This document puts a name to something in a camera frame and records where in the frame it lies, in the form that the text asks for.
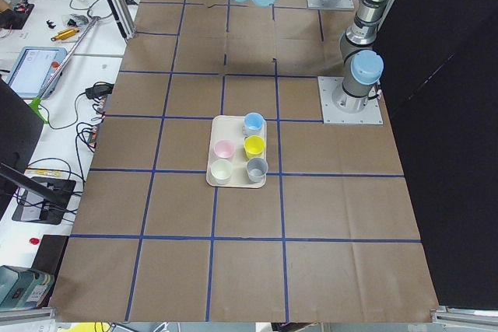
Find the yellow cup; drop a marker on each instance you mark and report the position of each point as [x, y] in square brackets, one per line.
[254, 146]

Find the blue cup on tray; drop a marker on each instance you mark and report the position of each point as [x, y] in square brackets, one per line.
[253, 123]

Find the grey cup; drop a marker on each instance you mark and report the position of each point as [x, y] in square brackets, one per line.
[257, 169]

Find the pink cup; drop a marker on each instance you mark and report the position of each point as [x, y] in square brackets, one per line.
[224, 149]

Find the pale green cup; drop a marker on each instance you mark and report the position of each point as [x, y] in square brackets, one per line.
[221, 171]

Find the cream plastic tray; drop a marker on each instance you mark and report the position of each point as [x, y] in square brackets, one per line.
[231, 127]

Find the black power adapter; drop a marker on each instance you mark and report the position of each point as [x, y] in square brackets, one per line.
[98, 90]

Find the brass cylinder tool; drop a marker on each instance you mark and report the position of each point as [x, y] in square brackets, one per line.
[65, 34]

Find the long reach grabber tool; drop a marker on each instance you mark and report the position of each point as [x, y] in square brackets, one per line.
[35, 103]

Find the teach pendant tablet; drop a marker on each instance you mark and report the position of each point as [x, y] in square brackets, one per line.
[33, 68]

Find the black monitor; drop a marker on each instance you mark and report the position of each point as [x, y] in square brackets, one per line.
[20, 132]

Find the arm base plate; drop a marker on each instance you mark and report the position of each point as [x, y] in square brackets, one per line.
[333, 5]
[338, 107]

